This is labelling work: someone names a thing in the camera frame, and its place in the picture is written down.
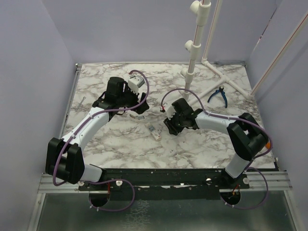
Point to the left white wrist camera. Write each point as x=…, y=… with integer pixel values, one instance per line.
x=135, y=82

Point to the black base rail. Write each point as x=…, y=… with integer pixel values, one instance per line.
x=164, y=184

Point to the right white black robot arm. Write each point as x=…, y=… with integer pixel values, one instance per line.
x=246, y=136

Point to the small silver wrench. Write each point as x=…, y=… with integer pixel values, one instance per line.
x=81, y=102

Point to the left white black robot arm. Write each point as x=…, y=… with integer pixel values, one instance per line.
x=65, y=161

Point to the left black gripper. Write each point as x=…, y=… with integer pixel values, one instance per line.
x=135, y=100

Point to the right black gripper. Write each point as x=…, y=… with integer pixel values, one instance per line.
x=172, y=129

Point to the white staple box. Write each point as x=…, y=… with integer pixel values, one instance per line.
x=153, y=131

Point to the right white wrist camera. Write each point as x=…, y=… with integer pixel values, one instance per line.
x=168, y=110

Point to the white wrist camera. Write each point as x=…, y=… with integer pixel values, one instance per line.
x=135, y=82
x=168, y=110

